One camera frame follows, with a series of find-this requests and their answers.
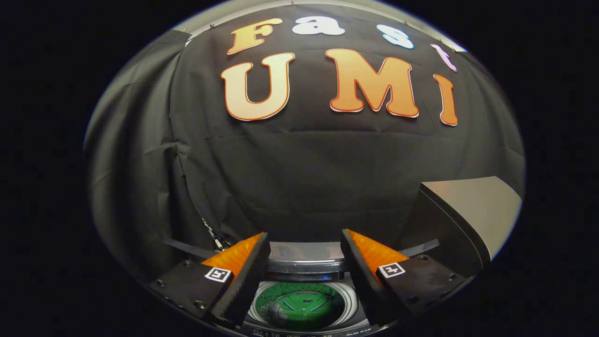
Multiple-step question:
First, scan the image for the grey cabinet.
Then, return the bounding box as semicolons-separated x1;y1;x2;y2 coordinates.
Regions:
398;176;522;277

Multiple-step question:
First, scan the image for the green polo shirt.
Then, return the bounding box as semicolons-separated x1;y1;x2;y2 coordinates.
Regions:
256;282;346;330

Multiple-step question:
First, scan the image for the grey washing machine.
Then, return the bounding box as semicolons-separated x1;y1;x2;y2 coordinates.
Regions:
164;236;440;337

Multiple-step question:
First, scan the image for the black backdrop cloth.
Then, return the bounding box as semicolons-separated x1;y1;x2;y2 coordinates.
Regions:
84;5;526;281

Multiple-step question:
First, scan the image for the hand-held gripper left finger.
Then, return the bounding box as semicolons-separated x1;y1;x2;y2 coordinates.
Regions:
149;232;271;328

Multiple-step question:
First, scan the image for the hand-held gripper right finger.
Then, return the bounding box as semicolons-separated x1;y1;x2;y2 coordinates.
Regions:
340;228;468;326

